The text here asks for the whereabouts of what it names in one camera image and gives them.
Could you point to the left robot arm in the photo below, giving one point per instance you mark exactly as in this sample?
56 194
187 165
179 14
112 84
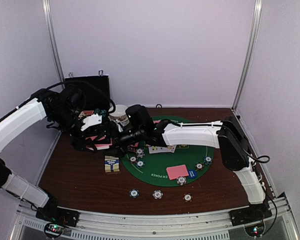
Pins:
12 125

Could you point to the aluminium frame post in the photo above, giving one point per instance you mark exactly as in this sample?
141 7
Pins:
254 30
52 39

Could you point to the left aluminium frame post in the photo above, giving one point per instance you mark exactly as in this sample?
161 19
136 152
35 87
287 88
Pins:
52 39

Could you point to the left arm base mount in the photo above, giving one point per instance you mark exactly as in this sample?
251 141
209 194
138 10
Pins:
65 217

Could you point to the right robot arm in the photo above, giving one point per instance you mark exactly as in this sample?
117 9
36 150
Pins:
225 135

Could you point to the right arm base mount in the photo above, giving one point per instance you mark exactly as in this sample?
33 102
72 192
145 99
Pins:
244 216

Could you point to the blue white poker chip stack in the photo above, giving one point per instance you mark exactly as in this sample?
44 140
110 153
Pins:
157 194

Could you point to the teal poker chip stack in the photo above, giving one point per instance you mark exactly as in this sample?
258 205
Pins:
134 193

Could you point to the face-up community card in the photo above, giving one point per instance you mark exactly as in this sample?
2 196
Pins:
153 149
161 149
171 148

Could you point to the gold striped card box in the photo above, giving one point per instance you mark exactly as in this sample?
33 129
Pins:
111 164

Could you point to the card deck in case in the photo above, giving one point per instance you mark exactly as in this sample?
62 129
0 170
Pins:
86 113

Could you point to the white ceramic bowl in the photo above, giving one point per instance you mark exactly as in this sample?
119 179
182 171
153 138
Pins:
119 113

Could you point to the right aluminium frame post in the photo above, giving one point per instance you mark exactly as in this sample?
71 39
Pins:
254 30

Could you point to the front aluminium rail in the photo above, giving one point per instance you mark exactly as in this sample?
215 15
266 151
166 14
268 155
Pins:
214 225

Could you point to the green round poker mat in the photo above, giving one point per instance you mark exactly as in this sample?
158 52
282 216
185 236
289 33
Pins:
154 172

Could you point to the blue small blind button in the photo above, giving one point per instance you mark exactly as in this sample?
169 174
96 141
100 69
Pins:
192 174

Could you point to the teal chip row in case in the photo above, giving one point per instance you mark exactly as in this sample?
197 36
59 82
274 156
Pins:
101 112

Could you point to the black poker chip case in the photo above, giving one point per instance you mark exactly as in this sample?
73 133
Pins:
96 89

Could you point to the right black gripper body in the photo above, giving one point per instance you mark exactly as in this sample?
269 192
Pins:
125 139

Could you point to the red playing card deck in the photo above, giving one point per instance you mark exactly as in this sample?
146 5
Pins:
102 143

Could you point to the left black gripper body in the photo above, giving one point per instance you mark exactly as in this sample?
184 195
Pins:
63 119

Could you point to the brown poker chip stack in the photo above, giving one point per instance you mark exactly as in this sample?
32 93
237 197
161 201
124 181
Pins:
187 197

